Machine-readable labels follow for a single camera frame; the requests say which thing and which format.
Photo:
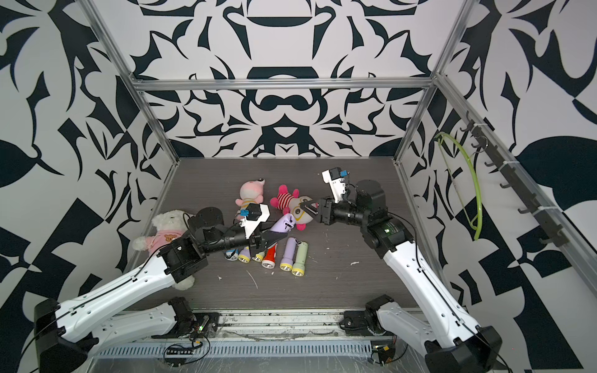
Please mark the white plush yellow glasses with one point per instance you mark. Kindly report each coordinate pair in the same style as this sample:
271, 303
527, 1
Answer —
290, 203

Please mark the pink plush striped shirt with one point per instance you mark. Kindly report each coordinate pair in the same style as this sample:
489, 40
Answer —
251, 192

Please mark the white teddy bear pink shirt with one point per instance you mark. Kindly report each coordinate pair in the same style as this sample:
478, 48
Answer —
169, 226

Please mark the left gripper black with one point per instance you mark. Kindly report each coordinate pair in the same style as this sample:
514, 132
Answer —
265, 240

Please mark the green hoop on wall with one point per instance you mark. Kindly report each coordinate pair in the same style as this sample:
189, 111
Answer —
475, 223

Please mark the black connector box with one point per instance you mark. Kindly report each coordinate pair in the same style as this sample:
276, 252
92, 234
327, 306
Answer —
382, 354
177, 354

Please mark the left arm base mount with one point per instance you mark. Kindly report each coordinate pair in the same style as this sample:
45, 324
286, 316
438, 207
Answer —
185, 322

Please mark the black connector box right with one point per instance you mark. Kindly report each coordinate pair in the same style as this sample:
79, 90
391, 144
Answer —
382, 354

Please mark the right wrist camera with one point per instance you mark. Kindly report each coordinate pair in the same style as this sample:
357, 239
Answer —
338, 181

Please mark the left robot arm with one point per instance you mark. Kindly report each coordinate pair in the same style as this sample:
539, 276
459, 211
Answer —
67, 333

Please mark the black connector box left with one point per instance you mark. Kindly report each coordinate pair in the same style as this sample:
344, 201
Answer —
177, 354

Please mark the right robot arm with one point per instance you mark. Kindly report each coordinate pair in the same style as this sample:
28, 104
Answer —
450, 339

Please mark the blue flashlight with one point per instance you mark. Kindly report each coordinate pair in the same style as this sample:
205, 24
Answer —
231, 255

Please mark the purple flashlight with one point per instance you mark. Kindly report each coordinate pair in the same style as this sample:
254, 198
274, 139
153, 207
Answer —
284, 225
244, 256
287, 260

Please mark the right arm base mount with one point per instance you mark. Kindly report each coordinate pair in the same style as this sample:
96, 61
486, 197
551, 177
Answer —
365, 323

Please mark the black hook rail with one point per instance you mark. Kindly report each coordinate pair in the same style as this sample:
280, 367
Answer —
518, 180

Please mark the light green flashlight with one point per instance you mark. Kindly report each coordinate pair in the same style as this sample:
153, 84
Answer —
299, 266
259, 257

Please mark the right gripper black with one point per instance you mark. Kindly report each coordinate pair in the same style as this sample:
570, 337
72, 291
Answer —
326, 211

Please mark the red flashlight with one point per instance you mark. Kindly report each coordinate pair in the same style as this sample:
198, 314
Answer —
269, 260

